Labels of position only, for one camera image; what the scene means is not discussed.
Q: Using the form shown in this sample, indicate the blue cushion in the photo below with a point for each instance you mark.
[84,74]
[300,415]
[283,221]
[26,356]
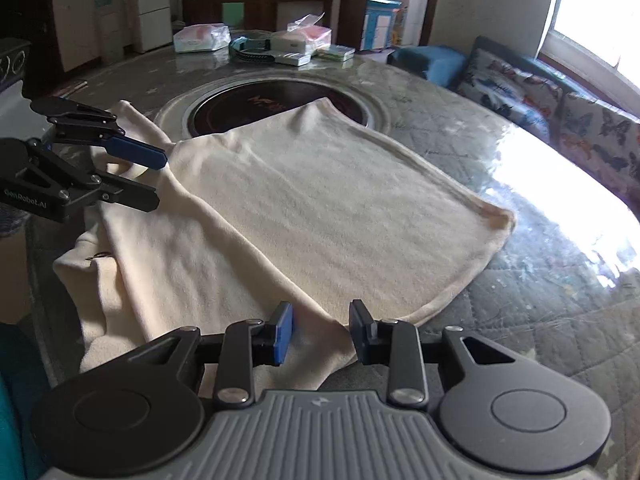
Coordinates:
[427,62]

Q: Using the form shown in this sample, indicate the blue printed carton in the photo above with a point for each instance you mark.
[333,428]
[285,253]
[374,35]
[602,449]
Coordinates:
[380,22]

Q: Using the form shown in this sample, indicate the white refrigerator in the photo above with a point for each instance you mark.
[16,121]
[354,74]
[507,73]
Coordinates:
[152,5]

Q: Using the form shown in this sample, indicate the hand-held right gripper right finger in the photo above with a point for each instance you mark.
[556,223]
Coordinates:
[360,335]

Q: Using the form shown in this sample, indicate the green flat box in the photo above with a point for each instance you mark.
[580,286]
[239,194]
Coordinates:
[336,53]

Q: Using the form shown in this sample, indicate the grey and white appliance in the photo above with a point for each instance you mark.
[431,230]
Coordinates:
[12,62]

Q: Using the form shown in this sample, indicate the teal fabric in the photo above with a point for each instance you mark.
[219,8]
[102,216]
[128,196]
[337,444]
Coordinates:
[12,410]

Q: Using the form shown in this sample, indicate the white water dispenser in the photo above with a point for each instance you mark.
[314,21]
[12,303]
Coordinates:
[107,25]

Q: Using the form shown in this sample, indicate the white cardboard box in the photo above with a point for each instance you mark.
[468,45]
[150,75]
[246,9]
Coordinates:
[290,45]

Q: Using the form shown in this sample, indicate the butterfly pattern sofa cushions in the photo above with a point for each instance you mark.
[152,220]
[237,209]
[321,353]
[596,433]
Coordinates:
[575,120]

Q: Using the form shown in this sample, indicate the plastic bag of white packets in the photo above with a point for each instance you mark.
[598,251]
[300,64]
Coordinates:
[200,37]

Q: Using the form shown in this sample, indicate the round black induction cooktop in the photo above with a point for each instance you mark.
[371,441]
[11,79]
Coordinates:
[240,105]

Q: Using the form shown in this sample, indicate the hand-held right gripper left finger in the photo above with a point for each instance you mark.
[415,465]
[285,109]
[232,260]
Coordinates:
[281,335]

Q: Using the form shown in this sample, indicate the window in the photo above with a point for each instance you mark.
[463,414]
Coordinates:
[595,5]

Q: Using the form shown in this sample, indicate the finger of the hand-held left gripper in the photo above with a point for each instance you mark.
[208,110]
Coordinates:
[130,196]
[137,154]

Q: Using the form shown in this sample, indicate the cream knit garment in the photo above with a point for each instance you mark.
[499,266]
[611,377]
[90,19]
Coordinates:
[325,200]

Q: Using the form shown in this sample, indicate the clear plastic bag pink contents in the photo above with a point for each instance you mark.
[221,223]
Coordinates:
[312,30]

